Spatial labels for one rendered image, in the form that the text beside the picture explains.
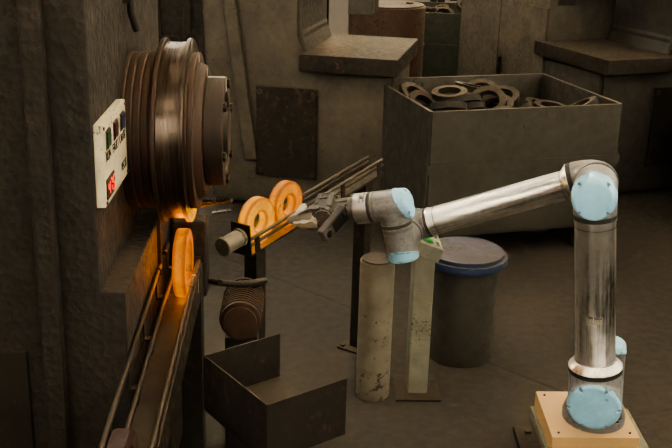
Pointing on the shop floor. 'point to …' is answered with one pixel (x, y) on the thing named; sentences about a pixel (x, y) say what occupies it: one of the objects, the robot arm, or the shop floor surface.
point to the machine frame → (70, 194)
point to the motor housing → (241, 325)
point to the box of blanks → (493, 141)
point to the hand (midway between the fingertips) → (290, 221)
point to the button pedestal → (419, 329)
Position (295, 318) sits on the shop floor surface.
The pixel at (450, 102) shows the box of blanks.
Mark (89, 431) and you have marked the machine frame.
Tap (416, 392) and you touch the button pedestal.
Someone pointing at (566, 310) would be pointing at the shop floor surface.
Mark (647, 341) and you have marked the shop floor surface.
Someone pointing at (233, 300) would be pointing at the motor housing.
